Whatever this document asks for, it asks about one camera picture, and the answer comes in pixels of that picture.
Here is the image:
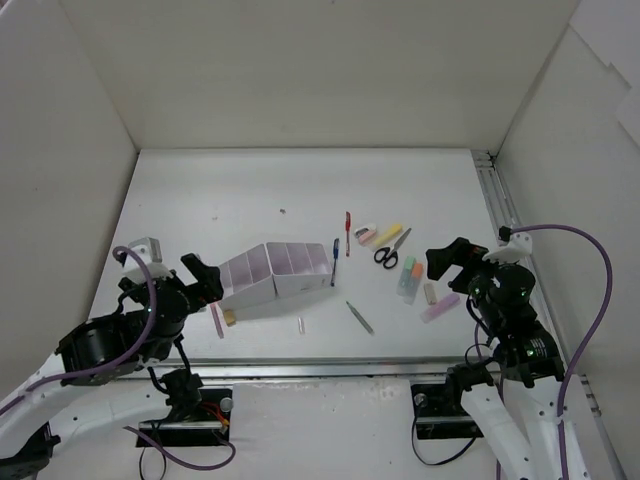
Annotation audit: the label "orange highlighter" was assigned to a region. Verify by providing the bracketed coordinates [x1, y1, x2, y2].
[403, 262, 424, 305]

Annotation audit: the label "yellow brown eraser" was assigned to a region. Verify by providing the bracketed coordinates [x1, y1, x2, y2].
[223, 310, 236, 327]

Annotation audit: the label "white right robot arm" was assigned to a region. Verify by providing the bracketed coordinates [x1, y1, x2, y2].
[425, 235, 590, 479]

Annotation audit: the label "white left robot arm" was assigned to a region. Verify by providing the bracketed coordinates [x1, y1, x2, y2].
[1, 246, 224, 479]

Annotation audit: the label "green highlighter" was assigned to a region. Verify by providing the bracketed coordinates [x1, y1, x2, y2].
[396, 256, 416, 296]

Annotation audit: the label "thin pink highlighter pen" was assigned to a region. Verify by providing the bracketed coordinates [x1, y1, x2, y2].
[209, 303, 224, 339]

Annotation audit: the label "beige eraser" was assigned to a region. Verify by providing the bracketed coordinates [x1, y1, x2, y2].
[423, 282, 437, 305]

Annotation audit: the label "white divided organizer left box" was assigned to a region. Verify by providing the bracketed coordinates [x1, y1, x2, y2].
[217, 244, 276, 311]

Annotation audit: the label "white divided organizer box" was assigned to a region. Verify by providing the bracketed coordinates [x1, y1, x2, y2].
[266, 242, 332, 299]
[217, 244, 276, 311]

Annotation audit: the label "purple highlighter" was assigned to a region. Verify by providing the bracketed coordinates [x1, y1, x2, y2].
[420, 293, 460, 323]

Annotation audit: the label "yellow highlighter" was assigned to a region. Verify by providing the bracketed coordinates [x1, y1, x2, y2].
[371, 224, 404, 249]

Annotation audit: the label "pink white mini stapler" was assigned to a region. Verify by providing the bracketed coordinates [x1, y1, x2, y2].
[353, 223, 377, 246]

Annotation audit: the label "white divided organizer right box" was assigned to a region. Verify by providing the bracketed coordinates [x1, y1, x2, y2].
[266, 242, 332, 299]

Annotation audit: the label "red gel pen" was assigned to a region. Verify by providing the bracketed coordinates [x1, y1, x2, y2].
[345, 211, 352, 258]

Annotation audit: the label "blue gel pen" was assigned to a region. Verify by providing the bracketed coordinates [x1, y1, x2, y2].
[330, 238, 340, 287]

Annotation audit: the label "black handled scissors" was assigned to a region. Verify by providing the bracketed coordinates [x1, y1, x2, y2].
[374, 228, 412, 270]

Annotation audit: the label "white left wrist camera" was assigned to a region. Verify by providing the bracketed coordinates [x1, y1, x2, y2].
[122, 237, 171, 284]

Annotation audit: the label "aluminium right side rail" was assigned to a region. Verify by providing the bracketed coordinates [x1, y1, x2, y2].
[471, 150, 519, 236]

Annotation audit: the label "aluminium rail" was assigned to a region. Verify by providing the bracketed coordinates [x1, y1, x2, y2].
[471, 150, 519, 236]
[114, 355, 501, 386]

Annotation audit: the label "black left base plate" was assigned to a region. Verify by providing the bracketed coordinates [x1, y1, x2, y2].
[136, 388, 234, 448]

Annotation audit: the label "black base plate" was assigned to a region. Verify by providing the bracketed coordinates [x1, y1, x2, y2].
[136, 388, 234, 448]
[410, 382, 484, 441]

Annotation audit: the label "aluminium front rail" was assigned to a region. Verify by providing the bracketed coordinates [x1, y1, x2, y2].
[114, 355, 501, 386]

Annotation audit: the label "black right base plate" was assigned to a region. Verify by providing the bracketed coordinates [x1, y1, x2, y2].
[410, 382, 484, 441]

